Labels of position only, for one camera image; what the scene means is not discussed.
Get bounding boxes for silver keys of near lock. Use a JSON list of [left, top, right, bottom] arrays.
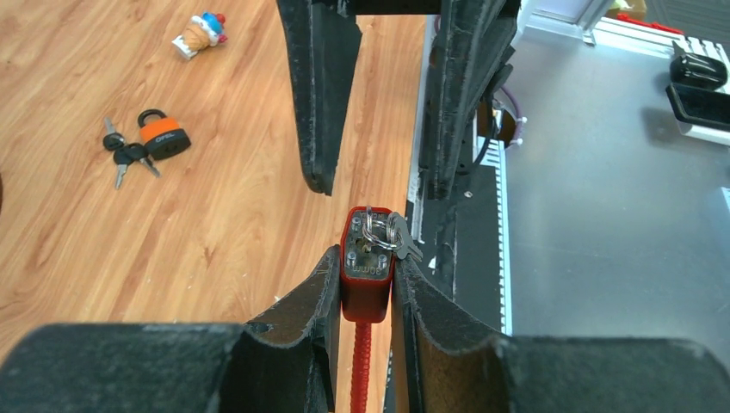
[[362, 206, 423, 262]]

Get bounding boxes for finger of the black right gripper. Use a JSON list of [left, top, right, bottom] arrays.
[[424, 0, 521, 200], [276, 0, 362, 196]]

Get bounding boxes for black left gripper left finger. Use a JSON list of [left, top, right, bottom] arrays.
[[1, 245, 340, 412]]

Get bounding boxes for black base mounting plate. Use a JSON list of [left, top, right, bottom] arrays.
[[406, 136, 513, 335]]

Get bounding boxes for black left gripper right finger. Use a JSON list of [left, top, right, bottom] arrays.
[[392, 259, 729, 412]]

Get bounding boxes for red cable lock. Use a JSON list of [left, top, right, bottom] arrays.
[[340, 206, 394, 412]]

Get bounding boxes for orange black padlock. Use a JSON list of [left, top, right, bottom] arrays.
[[137, 108, 191, 161]]

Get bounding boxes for black padlock keys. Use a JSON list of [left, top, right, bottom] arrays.
[[102, 117, 161, 189]]

